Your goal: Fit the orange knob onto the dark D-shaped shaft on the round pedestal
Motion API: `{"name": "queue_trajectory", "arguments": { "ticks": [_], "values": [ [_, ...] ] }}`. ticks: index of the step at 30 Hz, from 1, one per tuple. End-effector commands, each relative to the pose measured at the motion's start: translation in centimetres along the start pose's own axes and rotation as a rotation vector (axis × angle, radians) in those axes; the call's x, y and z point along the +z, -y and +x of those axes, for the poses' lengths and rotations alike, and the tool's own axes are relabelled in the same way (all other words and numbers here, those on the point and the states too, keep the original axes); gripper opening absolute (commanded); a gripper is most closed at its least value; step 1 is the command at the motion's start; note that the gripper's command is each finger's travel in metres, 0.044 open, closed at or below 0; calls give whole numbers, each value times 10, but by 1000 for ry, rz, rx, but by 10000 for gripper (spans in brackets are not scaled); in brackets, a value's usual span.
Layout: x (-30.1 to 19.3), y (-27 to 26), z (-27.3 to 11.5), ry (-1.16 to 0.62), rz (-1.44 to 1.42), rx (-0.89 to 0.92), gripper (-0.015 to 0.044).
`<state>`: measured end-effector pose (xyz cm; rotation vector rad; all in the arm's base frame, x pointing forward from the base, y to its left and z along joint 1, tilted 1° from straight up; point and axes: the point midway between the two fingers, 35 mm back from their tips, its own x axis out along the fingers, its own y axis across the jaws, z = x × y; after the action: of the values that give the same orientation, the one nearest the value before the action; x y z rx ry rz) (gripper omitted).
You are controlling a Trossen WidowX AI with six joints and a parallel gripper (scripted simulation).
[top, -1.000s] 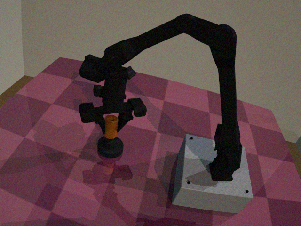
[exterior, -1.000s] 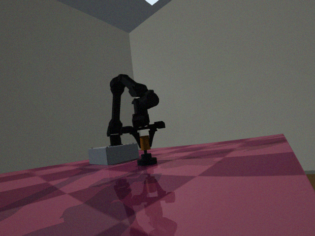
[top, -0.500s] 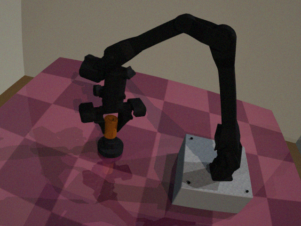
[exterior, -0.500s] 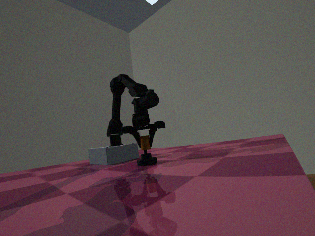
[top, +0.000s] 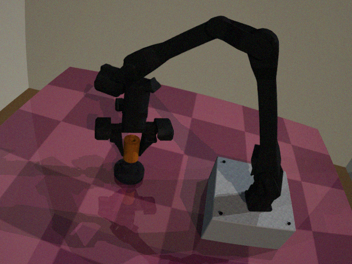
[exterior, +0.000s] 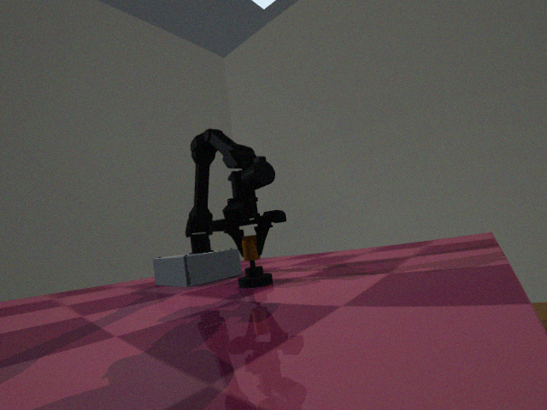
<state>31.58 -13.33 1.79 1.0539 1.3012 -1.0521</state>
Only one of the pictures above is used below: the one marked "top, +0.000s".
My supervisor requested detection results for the orange cylinder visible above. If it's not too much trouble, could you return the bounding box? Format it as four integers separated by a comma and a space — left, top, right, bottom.
123, 135, 140, 163

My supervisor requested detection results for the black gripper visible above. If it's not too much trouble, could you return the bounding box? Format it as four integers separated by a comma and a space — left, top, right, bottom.
95, 103, 174, 157

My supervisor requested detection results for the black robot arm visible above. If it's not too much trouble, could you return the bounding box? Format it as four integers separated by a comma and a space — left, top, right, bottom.
94, 15, 283, 212

